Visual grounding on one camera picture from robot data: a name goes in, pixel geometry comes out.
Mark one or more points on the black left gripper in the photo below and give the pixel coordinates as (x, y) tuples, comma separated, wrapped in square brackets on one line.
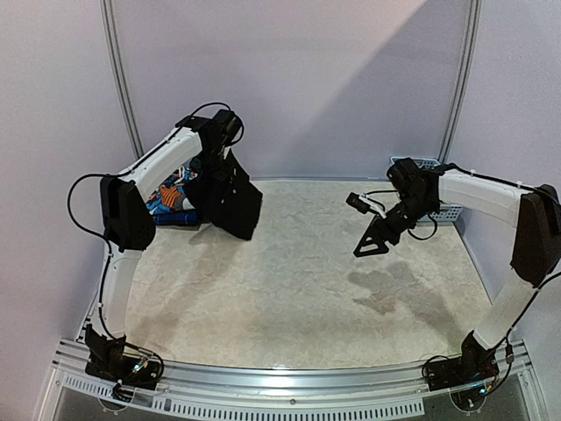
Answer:
[(222, 174)]

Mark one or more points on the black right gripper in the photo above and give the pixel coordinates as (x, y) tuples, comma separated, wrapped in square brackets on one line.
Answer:
[(390, 220)]

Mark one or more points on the black trousers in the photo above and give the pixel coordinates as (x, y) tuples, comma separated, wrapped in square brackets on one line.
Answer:
[(232, 204)]

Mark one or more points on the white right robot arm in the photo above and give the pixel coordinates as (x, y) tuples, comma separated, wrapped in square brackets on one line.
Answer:
[(422, 298)]

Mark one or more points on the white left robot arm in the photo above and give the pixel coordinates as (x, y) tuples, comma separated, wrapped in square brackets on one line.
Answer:
[(128, 227)]

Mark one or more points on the colourful patterned folded shorts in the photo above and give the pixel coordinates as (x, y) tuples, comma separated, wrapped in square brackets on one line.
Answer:
[(170, 196)]

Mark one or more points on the light blue plastic basket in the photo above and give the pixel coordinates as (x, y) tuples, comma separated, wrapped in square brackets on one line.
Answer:
[(448, 213)]

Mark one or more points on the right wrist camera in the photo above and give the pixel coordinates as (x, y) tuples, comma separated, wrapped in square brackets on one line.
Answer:
[(364, 205)]

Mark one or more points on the aluminium front rail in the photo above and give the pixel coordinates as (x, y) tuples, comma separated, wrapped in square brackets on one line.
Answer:
[(198, 392)]

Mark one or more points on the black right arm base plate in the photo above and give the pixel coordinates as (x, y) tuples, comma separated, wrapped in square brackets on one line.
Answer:
[(479, 368)]

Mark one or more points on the left aluminium frame post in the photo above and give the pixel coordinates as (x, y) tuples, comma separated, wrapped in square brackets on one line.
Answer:
[(117, 68)]

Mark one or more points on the aluminium frame post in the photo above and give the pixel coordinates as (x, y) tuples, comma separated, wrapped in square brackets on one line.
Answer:
[(460, 87), (117, 68)]

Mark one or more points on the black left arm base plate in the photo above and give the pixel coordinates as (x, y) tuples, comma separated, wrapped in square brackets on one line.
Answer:
[(117, 361)]

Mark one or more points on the right aluminium frame post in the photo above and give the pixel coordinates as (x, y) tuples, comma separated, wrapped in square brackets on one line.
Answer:
[(460, 87)]

